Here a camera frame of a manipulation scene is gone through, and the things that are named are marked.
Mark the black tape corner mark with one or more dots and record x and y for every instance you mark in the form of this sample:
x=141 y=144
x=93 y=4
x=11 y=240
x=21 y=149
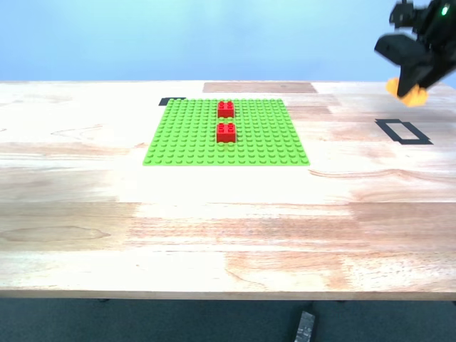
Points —
x=163 y=102

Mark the black tape rectangle outline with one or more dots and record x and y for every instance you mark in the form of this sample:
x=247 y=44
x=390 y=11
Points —
x=417 y=142

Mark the red two-by-two brick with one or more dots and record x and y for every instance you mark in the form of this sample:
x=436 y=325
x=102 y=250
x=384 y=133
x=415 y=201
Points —
x=226 y=111
x=226 y=135

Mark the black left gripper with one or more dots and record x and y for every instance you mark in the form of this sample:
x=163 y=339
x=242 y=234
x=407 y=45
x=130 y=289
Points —
x=440 y=28

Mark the green studded baseplate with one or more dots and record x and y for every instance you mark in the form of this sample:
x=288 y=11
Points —
x=185 y=142

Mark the yellow two-by-four brick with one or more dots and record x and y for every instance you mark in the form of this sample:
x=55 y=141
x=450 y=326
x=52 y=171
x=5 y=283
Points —
x=415 y=98

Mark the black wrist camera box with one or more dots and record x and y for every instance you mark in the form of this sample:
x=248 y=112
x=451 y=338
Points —
x=400 y=16

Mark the grey scuffed table leg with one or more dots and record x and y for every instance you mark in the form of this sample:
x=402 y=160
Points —
x=305 y=327

